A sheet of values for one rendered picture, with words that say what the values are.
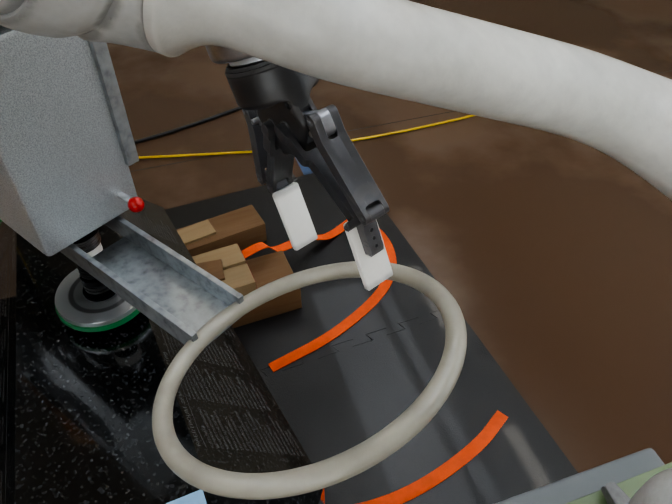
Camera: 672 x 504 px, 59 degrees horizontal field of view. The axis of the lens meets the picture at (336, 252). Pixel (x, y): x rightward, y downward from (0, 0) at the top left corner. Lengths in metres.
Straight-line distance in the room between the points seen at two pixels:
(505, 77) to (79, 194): 0.96
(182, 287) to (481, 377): 1.48
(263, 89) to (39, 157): 0.71
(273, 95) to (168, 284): 0.75
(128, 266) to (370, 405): 1.26
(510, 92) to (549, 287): 2.43
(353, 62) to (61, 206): 0.94
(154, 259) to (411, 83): 0.96
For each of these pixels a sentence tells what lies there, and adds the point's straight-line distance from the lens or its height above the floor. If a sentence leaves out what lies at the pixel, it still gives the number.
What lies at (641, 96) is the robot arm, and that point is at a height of 1.74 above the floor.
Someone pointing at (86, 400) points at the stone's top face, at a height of 0.84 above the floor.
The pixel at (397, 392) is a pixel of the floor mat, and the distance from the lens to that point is 2.30.
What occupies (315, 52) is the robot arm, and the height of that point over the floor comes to 1.80.
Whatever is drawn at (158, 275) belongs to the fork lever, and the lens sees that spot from 1.22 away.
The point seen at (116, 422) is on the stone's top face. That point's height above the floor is 0.84.
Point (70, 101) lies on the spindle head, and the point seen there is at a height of 1.42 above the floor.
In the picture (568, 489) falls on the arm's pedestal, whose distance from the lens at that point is 1.33.
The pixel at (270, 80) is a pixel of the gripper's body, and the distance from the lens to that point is 0.49.
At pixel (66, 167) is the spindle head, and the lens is 1.19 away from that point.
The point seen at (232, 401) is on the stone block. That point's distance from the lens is 1.45.
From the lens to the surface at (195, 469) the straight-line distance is 0.82.
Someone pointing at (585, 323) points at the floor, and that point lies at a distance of 2.71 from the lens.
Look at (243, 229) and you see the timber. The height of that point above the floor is 0.13.
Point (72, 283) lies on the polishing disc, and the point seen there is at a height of 0.90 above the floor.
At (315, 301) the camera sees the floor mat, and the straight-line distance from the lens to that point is 2.56.
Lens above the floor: 1.94
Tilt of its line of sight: 44 degrees down
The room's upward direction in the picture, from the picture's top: straight up
